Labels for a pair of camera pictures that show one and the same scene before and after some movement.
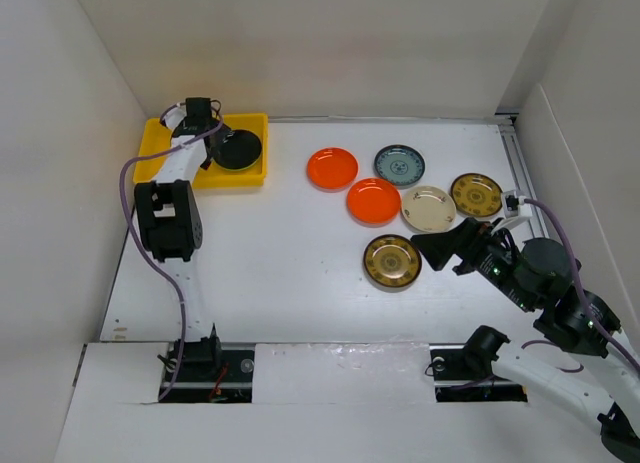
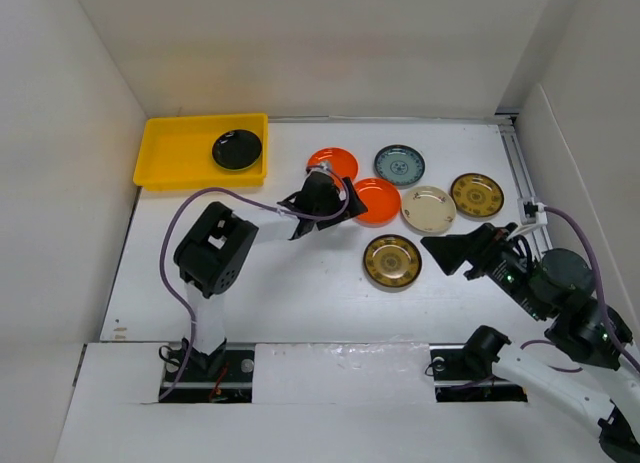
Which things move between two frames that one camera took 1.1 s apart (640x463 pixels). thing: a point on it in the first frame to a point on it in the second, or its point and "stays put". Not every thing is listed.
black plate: [240, 150] stays put
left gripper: [220, 135] to [354, 207]
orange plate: [373, 202] stays put
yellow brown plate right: [476, 194] stays put
